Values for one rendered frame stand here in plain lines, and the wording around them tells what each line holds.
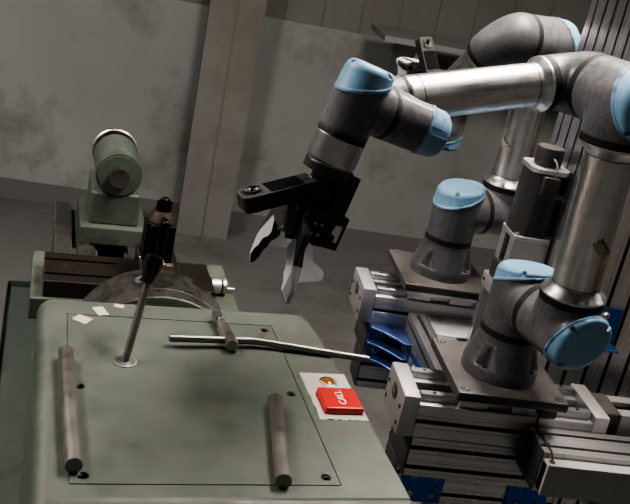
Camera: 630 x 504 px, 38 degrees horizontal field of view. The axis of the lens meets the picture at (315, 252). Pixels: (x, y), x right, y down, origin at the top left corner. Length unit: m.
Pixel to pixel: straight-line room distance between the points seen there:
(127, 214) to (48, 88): 2.68
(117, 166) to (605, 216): 1.62
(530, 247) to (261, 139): 3.60
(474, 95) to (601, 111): 0.20
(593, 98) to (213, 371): 0.75
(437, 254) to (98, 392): 1.11
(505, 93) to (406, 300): 0.81
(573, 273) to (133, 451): 0.81
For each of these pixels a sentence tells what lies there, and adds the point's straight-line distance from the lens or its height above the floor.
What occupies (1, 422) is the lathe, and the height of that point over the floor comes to 0.54.
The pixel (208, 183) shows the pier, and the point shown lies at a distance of 5.32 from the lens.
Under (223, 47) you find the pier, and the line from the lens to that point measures 5.14.
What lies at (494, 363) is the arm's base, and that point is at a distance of 1.78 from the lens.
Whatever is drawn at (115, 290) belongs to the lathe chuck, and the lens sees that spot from 1.73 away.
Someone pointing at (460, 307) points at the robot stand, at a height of 1.10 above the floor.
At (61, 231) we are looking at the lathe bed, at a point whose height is 0.86.
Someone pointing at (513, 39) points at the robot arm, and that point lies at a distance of 2.13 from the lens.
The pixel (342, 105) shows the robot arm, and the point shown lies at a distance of 1.28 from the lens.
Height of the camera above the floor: 1.95
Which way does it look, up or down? 21 degrees down
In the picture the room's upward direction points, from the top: 12 degrees clockwise
